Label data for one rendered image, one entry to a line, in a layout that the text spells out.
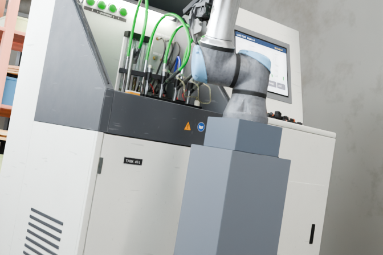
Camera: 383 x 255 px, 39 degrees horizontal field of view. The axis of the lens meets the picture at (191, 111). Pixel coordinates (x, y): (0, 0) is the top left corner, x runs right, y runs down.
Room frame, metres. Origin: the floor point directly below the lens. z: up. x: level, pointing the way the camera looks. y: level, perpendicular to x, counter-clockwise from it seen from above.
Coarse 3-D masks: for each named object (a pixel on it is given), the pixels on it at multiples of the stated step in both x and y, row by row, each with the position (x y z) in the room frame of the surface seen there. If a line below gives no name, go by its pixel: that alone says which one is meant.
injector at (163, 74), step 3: (162, 72) 2.42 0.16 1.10; (162, 75) 2.42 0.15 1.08; (165, 75) 2.43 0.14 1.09; (162, 78) 2.42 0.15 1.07; (165, 78) 2.43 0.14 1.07; (162, 81) 2.42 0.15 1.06; (165, 81) 2.41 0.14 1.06; (162, 84) 2.42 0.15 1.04; (165, 84) 2.41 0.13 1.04; (162, 87) 2.43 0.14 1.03; (159, 90) 2.43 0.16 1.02; (162, 90) 2.43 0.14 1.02; (159, 93) 2.43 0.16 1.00; (162, 93) 2.43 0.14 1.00; (159, 96) 2.43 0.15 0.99
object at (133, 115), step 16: (128, 96) 2.03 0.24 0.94; (112, 112) 1.99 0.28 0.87; (128, 112) 2.04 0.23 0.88; (144, 112) 2.08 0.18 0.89; (160, 112) 2.13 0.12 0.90; (176, 112) 2.18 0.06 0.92; (192, 112) 2.23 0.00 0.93; (208, 112) 2.28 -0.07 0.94; (112, 128) 2.00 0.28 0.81; (128, 128) 2.04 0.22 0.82; (144, 128) 2.09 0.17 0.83; (160, 128) 2.14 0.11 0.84; (176, 128) 2.18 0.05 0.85; (192, 128) 2.24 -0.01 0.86
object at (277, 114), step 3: (276, 111) 2.71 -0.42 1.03; (273, 114) 2.65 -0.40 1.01; (276, 114) 2.69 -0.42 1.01; (279, 114) 2.70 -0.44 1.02; (273, 117) 2.66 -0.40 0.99; (276, 117) 2.69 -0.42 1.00; (279, 117) 2.69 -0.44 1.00; (282, 117) 2.71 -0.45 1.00; (285, 117) 2.72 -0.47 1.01; (288, 117) 2.78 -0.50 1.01; (282, 120) 2.70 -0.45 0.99; (285, 120) 2.69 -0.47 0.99; (288, 120) 2.74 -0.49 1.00; (291, 120) 2.77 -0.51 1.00; (294, 120) 2.79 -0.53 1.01; (294, 123) 2.78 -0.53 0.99; (297, 123) 2.75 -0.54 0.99; (300, 123) 2.76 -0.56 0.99
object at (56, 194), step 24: (48, 144) 2.26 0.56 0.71; (72, 144) 2.10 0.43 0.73; (96, 144) 1.97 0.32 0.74; (48, 168) 2.23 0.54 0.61; (72, 168) 2.07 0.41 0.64; (96, 168) 1.98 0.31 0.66; (24, 192) 2.39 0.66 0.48; (48, 192) 2.20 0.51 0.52; (72, 192) 2.05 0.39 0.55; (24, 216) 2.35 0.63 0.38; (48, 216) 2.17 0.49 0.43; (72, 216) 2.03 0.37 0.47; (24, 240) 2.32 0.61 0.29; (48, 240) 2.15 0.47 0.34; (72, 240) 2.00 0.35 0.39
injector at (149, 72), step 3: (147, 69) 2.38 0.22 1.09; (150, 69) 2.37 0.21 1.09; (147, 72) 2.38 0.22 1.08; (150, 72) 2.38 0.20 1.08; (147, 75) 2.37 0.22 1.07; (150, 75) 2.38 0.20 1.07; (147, 78) 2.37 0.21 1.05; (150, 78) 2.36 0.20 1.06; (147, 81) 2.37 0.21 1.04; (150, 81) 2.37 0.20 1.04; (147, 84) 2.38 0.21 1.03; (144, 87) 2.38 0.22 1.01; (147, 87) 2.38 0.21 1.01; (147, 90) 2.38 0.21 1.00; (147, 93) 2.38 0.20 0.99
